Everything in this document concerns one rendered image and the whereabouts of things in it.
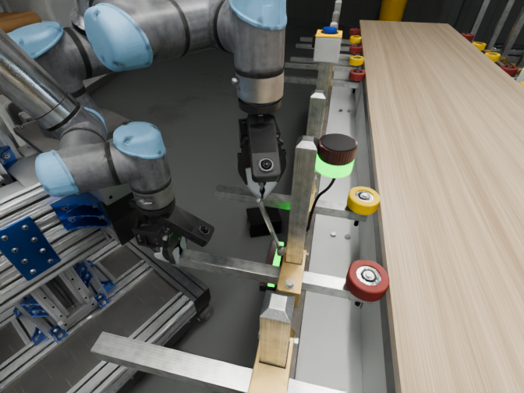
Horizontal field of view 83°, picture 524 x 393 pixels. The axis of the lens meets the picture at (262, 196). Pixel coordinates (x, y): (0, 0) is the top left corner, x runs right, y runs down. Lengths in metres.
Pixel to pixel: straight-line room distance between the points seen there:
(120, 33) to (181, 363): 0.44
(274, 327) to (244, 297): 1.27
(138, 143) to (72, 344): 1.11
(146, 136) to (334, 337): 0.67
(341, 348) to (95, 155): 0.71
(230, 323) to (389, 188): 1.03
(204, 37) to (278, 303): 0.38
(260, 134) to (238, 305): 1.23
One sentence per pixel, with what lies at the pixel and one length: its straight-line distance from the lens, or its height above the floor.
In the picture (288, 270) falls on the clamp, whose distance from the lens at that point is 0.66.
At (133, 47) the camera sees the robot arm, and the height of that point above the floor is 1.31.
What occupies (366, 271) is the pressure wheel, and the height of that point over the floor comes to 0.91.
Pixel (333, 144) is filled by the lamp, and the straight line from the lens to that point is 0.48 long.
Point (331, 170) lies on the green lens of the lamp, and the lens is 0.48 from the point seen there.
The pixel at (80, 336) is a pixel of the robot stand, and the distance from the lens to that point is 1.50.
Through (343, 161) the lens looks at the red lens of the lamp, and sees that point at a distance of 0.47.
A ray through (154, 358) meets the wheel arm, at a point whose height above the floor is 0.96.
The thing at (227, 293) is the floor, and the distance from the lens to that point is 1.66.
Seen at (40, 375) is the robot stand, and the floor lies 0.21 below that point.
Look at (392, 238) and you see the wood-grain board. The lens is 0.74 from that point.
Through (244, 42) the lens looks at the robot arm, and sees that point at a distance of 0.45.
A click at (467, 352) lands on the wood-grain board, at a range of 0.64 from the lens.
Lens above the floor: 1.41
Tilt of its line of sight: 41 degrees down
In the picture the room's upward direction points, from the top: straight up
